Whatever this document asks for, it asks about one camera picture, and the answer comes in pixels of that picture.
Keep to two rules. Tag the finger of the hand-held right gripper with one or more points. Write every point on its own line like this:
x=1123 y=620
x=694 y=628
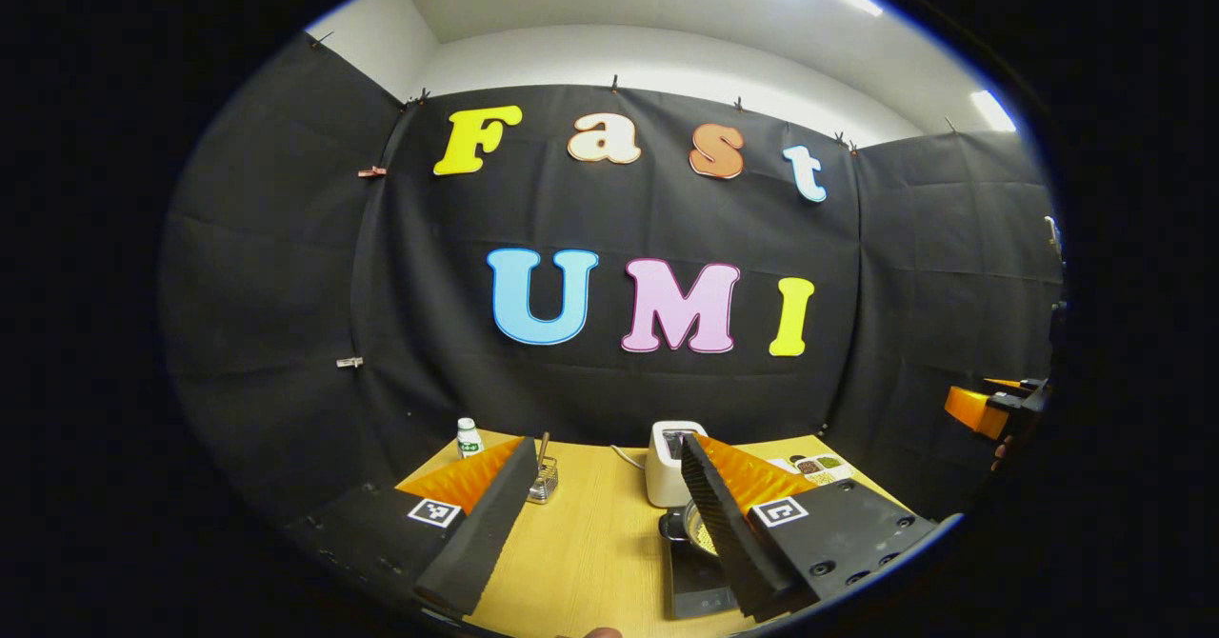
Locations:
x=971 y=409

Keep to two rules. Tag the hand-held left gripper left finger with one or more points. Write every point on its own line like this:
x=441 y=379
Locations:
x=486 y=533

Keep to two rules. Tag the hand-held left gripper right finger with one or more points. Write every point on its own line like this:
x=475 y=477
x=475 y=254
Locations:
x=729 y=533

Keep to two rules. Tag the pile of yellow soybeans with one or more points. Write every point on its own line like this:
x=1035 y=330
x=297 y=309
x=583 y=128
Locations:
x=702 y=531

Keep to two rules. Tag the black induction cooktop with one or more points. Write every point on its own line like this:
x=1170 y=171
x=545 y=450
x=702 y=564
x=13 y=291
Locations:
x=695 y=586

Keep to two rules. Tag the white toaster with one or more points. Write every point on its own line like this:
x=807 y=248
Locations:
x=662 y=476

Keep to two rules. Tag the white drink bottle green label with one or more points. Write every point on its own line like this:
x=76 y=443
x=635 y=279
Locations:
x=469 y=443

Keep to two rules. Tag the wooden stick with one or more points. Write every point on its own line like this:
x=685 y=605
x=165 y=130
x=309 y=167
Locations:
x=543 y=448

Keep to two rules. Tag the white plate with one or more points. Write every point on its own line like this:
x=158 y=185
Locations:
x=848 y=474

